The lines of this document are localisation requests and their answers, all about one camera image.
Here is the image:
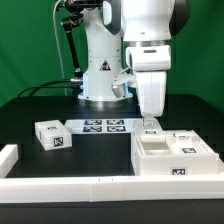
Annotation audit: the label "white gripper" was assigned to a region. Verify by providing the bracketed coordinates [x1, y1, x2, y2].
[126, 45, 171, 128]

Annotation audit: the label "white cabinet door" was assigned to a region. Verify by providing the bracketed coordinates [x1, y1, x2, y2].
[165, 131, 209, 155]
[133, 119, 162, 136]

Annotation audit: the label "white cabinet body box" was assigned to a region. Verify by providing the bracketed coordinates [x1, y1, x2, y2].
[131, 131, 220, 176]

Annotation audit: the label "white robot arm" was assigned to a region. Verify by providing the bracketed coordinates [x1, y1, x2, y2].
[79, 0, 190, 128]

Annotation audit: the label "white cabinet top block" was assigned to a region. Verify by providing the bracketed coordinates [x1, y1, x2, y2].
[35, 120, 72, 151]

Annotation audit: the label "white left fence piece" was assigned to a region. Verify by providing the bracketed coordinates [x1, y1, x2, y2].
[0, 144, 18, 179]

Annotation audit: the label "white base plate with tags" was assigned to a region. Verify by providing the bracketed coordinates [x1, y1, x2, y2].
[65, 118, 140, 134]

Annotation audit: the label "white front fence rail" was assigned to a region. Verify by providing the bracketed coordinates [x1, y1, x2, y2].
[0, 174, 224, 203]

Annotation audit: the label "black cables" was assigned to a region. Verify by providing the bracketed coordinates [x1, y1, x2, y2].
[17, 77, 84, 98]

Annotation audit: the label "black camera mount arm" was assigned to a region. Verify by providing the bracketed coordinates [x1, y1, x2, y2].
[54, 0, 102, 78]

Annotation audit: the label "grey hanging cable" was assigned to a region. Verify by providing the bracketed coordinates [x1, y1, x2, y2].
[52, 0, 68, 97]

